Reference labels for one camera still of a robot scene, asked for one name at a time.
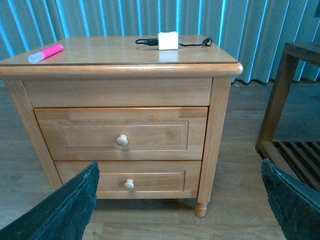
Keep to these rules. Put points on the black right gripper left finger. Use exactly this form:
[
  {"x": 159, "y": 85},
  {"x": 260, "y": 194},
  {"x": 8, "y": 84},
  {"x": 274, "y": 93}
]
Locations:
[{"x": 63, "y": 215}]

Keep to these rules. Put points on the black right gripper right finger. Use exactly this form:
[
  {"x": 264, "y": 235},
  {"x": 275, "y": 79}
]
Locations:
[{"x": 295, "y": 205}]

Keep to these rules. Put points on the wooden drawer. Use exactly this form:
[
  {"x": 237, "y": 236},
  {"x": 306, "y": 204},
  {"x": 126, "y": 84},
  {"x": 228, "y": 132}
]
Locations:
[
  {"x": 119, "y": 177},
  {"x": 123, "y": 134}
]

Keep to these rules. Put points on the pink marker clear cap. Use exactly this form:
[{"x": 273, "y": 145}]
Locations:
[{"x": 46, "y": 53}]

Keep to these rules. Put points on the dark wooden side table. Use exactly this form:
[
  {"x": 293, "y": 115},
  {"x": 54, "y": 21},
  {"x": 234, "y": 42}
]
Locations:
[{"x": 290, "y": 131}]

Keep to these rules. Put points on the wooden nightstand cabinet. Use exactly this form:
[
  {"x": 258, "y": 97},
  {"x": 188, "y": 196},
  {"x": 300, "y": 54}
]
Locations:
[{"x": 115, "y": 72}]

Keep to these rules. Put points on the pale vertical blinds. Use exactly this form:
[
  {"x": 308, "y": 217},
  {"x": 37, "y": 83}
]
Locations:
[{"x": 252, "y": 31}]

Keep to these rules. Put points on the white charger block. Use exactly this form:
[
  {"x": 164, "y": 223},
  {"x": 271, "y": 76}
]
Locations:
[{"x": 168, "y": 40}]

